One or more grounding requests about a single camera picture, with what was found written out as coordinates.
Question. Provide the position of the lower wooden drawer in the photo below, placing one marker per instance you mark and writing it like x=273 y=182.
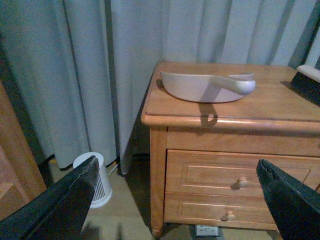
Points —
x=210 y=210

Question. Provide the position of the upper wooden drawer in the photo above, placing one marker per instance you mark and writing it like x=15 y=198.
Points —
x=216 y=173

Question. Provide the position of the white plastic dustpan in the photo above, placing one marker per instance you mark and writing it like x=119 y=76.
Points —
x=208 y=88

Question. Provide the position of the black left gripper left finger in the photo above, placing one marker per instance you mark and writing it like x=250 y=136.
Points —
x=58 y=213

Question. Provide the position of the wooden drawer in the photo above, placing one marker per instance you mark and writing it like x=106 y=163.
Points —
x=216 y=173
x=210 y=210

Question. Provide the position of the white power strip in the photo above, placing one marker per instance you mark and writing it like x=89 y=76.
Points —
x=206 y=231

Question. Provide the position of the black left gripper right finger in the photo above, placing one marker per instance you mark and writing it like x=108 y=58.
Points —
x=294 y=206

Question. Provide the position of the small white air purifier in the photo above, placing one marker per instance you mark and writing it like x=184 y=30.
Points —
x=103 y=189

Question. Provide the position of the lower round drawer knob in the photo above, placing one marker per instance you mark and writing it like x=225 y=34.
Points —
x=230 y=216

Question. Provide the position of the wooden nightstand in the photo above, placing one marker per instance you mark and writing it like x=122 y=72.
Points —
x=273 y=120

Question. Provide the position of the upper round drawer knob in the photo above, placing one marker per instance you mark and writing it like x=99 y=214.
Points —
x=242 y=182

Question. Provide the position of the wooden furniture on left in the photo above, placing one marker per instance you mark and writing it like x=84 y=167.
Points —
x=20 y=178

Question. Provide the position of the light grey curtain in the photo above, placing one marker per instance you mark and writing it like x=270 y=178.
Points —
x=77 y=70

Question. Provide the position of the round drawer knob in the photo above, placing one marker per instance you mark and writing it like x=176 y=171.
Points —
x=230 y=216
x=242 y=182

